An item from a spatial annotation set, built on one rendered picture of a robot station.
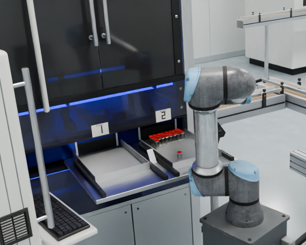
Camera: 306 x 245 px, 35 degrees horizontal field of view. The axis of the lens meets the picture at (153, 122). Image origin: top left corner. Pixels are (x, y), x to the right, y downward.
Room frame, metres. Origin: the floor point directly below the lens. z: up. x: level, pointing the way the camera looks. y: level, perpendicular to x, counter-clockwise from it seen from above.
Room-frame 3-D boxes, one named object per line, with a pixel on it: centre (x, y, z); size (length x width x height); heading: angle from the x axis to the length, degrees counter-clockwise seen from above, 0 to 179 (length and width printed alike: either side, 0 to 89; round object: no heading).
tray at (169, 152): (2.15, -0.12, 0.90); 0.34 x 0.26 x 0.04; 25
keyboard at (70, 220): (1.76, 0.45, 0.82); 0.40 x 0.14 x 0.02; 36
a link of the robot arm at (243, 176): (1.65, -0.32, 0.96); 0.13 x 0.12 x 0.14; 82
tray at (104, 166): (2.07, 0.22, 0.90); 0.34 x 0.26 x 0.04; 24
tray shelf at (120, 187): (2.08, 0.03, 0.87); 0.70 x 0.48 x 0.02; 114
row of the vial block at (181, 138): (2.25, -0.07, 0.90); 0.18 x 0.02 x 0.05; 115
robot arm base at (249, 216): (1.65, -0.33, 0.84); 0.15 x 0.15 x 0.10
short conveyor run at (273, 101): (2.67, -0.47, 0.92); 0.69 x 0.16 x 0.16; 114
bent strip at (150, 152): (2.00, 0.00, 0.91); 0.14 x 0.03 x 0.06; 25
